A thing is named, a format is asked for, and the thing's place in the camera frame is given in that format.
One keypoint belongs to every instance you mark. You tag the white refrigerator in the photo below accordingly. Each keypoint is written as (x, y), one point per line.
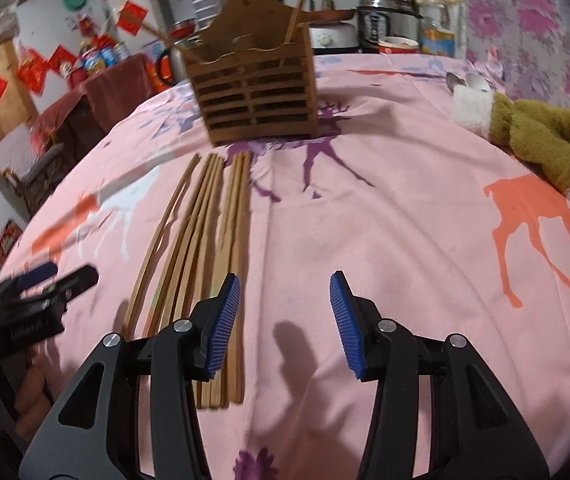
(157, 15)

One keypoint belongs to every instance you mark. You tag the olive green plush cloth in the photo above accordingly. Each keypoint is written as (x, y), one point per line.
(535, 135)

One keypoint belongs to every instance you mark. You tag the bunch of wooden chopsticks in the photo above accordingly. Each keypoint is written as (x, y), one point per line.
(200, 220)

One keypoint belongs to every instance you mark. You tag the pink deer print tablecloth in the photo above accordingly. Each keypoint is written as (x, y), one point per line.
(390, 220)

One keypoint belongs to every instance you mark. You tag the white rice cooker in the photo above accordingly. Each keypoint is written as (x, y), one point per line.
(332, 37)

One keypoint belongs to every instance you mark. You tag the red diamond paper poster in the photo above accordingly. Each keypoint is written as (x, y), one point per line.
(131, 18)

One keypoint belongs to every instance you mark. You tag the black silver pressure cooker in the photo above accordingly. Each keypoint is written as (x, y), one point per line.
(385, 20)

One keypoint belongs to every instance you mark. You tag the wooden chair grey cushion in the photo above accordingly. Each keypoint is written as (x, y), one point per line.
(40, 170)

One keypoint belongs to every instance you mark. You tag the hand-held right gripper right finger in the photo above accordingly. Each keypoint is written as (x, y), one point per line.
(347, 325)

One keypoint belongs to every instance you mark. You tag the green plate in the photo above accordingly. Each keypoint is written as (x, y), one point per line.
(76, 0)

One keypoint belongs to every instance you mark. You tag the red hanging paper decoration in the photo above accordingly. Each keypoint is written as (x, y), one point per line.
(32, 74)

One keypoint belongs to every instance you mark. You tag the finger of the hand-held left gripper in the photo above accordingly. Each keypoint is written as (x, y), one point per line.
(40, 275)
(77, 280)

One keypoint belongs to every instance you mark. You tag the orange plastic bag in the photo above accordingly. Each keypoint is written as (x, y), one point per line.
(151, 77)

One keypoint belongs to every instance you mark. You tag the single bamboo chopstick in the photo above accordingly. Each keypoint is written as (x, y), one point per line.
(296, 15)

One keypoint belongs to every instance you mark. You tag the red bowl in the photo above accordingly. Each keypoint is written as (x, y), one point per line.
(397, 45)

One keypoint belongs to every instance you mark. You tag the brown wooden chopstick holder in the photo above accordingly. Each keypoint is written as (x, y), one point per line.
(250, 95)

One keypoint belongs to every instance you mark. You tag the red cloth covered table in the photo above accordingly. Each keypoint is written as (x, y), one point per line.
(105, 90)

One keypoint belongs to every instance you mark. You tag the steel kettle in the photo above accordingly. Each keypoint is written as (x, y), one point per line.
(172, 70)

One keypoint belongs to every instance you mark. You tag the clear plastic jar yellow label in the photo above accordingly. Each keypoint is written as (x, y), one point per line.
(440, 20)

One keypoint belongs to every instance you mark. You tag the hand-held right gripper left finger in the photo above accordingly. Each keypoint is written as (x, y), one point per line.
(222, 325)

